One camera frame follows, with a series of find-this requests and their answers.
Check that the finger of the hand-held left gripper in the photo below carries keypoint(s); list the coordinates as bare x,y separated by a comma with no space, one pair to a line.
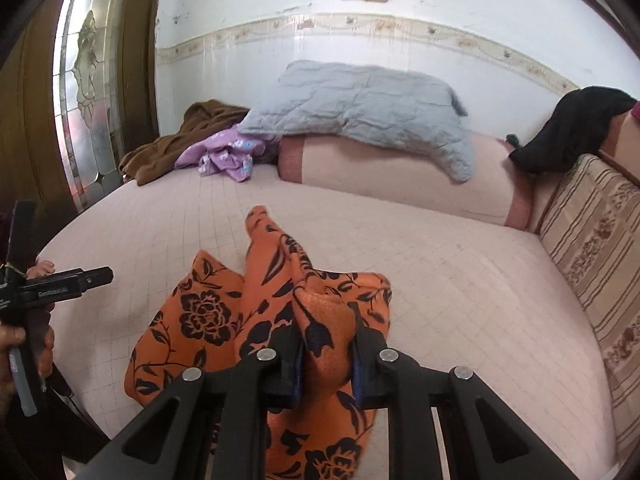
90,280

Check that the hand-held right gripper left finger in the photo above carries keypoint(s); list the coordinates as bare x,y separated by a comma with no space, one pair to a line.
296,375

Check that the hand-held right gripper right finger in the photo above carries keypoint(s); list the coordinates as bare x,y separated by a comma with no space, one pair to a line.
357,380

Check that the orange floral cloth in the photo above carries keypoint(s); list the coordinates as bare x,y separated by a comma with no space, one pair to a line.
210,310

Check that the person's left hand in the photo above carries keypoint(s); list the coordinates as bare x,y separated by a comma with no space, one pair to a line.
46,340

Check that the pink bed mattress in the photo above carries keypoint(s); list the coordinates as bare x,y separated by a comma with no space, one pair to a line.
450,300

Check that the brown blanket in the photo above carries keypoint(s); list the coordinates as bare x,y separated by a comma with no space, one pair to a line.
150,160

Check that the dark cloth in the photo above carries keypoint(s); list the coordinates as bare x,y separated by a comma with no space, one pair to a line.
75,435

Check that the wooden door with glass panel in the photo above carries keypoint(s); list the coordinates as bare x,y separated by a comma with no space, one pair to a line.
30,110

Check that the purple printed cloth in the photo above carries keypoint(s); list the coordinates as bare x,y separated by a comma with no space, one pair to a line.
225,157

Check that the pink bolster pillow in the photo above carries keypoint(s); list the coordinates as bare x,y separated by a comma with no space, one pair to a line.
400,180

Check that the striped beige cushion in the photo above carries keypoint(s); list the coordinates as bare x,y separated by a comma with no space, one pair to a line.
590,240

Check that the grey quilted blanket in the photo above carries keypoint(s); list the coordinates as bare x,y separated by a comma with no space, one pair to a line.
360,100

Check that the black cloth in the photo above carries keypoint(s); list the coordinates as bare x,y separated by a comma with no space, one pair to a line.
565,130

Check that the magenta cloth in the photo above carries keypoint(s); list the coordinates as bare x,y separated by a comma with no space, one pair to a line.
636,109

